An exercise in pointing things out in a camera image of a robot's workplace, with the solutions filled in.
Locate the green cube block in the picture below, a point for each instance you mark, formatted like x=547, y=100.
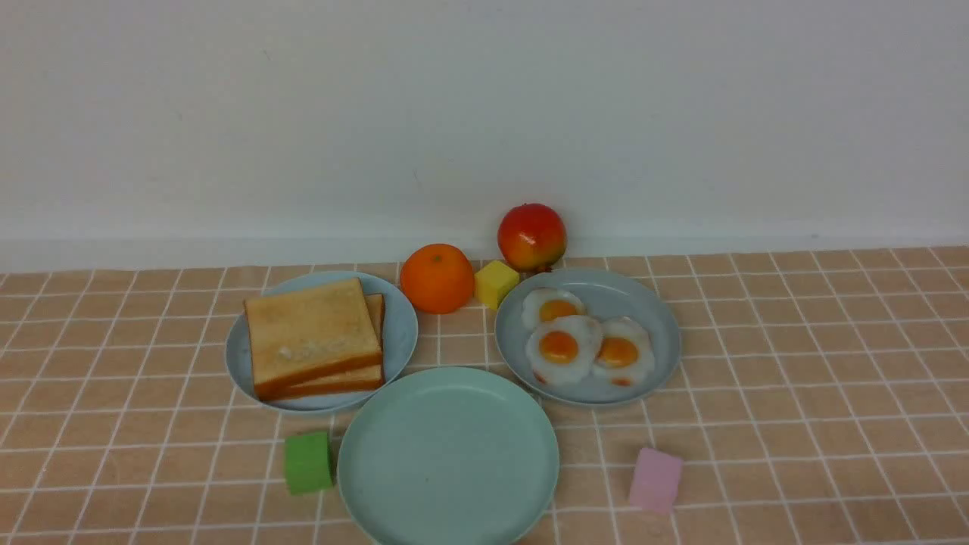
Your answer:
x=307, y=463

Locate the toast slice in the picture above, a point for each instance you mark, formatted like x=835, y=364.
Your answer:
x=320, y=340
x=376, y=310

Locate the yellow cube block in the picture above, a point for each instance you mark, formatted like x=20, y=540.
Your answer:
x=493, y=282

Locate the pink cube block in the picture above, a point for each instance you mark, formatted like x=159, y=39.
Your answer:
x=655, y=481

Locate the grey blue right plate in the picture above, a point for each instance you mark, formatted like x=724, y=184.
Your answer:
x=606, y=296

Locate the red yellow apple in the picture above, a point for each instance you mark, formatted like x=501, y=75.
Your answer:
x=532, y=238

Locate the fried egg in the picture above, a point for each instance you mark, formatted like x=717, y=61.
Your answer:
x=625, y=358
x=562, y=352
x=543, y=305

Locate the teal front plate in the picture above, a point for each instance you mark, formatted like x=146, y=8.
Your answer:
x=448, y=456

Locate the orange fruit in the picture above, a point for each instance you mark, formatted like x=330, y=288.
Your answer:
x=437, y=279

